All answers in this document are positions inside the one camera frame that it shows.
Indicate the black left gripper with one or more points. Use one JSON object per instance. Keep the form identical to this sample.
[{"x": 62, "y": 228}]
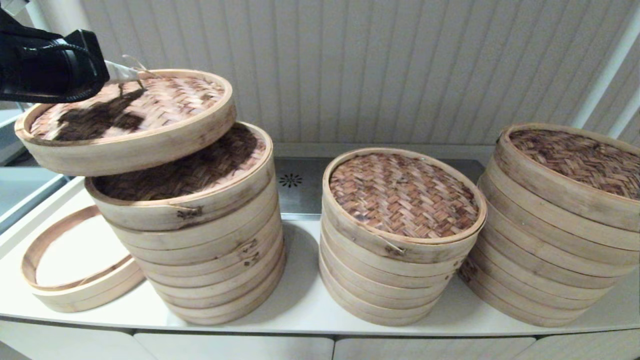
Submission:
[{"x": 30, "y": 65}]

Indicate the dark brown woven bamboo lid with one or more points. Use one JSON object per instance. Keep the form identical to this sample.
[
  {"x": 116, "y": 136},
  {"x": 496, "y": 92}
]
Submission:
[{"x": 575, "y": 160}]

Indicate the bamboo steamer basket tier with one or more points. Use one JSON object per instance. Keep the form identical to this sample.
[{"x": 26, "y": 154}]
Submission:
[
  {"x": 100, "y": 303},
  {"x": 395, "y": 270},
  {"x": 580, "y": 225},
  {"x": 395, "y": 295},
  {"x": 219, "y": 235},
  {"x": 565, "y": 276},
  {"x": 575, "y": 242},
  {"x": 227, "y": 307},
  {"x": 395, "y": 308},
  {"x": 570, "y": 260},
  {"x": 219, "y": 251},
  {"x": 556, "y": 306},
  {"x": 34, "y": 250},
  {"x": 219, "y": 266},
  {"x": 229, "y": 319},
  {"x": 552, "y": 320},
  {"x": 395, "y": 320},
  {"x": 395, "y": 283},
  {"x": 222, "y": 280},
  {"x": 224, "y": 294},
  {"x": 560, "y": 291}
]

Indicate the reddish-brown woven bamboo lid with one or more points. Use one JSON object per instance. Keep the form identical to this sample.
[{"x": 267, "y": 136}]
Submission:
[{"x": 400, "y": 195}]

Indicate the pale grey shelf board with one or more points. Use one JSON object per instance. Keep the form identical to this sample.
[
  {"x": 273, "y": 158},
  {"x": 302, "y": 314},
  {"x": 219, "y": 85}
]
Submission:
[{"x": 6, "y": 140}]

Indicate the stainless steel drain tray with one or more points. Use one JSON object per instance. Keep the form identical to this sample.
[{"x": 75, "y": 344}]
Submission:
[{"x": 300, "y": 200}]

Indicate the beige cabinet door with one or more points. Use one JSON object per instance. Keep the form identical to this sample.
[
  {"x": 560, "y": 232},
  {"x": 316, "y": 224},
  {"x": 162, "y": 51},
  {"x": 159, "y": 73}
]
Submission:
[
  {"x": 430, "y": 350},
  {"x": 235, "y": 348},
  {"x": 60, "y": 345}
]

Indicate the thin white pole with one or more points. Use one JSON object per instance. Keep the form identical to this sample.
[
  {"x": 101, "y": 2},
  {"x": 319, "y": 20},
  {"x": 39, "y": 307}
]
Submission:
[
  {"x": 605, "y": 75},
  {"x": 625, "y": 116}
]

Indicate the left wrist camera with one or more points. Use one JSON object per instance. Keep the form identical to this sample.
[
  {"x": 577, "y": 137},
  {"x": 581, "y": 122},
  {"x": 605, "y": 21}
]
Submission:
[{"x": 12, "y": 6}]

